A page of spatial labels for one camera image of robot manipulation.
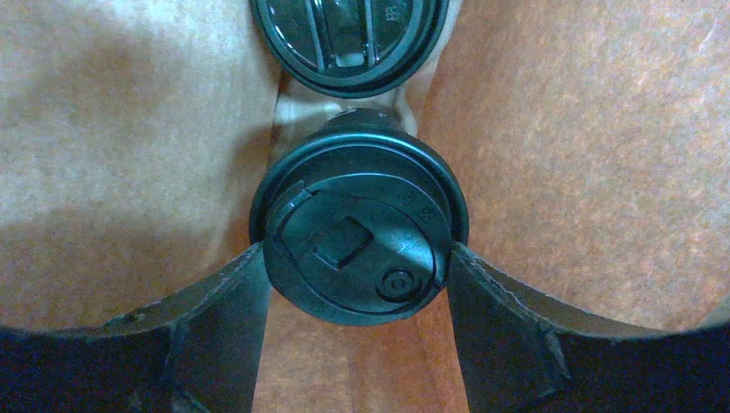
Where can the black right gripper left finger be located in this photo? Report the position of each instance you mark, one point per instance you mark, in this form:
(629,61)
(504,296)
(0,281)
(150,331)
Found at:
(197,350)

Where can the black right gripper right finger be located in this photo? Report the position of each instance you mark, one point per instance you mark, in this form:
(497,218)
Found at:
(521,350)

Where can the black plastic cup lid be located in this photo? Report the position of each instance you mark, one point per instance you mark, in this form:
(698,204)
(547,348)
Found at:
(351,49)
(357,222)

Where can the brown paper bag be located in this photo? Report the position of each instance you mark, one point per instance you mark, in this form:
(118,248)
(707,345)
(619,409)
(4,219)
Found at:
(590,140)

